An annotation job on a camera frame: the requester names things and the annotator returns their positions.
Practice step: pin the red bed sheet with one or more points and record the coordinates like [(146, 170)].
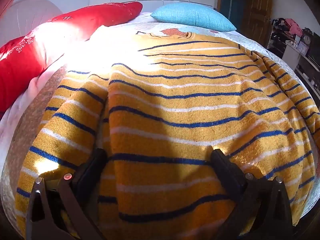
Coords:
[(100, 15)]

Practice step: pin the white round headboard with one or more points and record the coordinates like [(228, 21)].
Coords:
[(25, 15)]

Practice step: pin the white patchwork quilt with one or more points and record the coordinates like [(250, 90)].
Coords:
[(27, 127)]

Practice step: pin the red embroidered pillow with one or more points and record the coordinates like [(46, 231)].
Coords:
[(17, 72)]

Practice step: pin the blue textured pillow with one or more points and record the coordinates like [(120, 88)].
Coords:
[(192, 16)]

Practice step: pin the ornate dark table clock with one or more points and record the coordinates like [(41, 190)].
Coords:
[(307, 38)]

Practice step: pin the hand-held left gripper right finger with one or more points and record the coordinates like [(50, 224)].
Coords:
[(226, 172)]

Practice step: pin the pink garment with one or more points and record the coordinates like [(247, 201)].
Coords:
[(293, 27)]

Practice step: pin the brown wooden door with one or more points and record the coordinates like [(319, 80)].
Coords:
[(256, 7)]

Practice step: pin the white side cabinet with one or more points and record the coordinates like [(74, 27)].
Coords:
[(291, 55)]

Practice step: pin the cluttered dark shelf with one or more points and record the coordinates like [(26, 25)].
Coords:
[(282, 37)]

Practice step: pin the yellow striped knit sweater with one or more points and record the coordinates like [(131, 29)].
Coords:
[(180, 105)]

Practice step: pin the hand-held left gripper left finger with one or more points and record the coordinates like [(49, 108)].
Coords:
[(88, 171)]

